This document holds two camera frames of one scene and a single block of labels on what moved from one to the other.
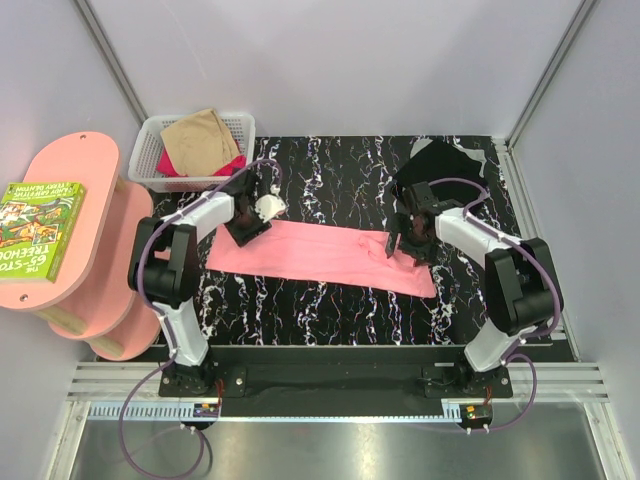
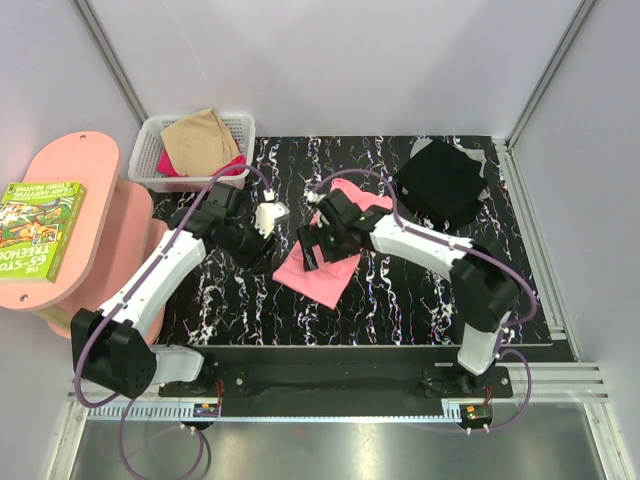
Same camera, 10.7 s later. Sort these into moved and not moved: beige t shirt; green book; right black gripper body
Moved: right black gripper body
Not moved: green book; beige t shirt
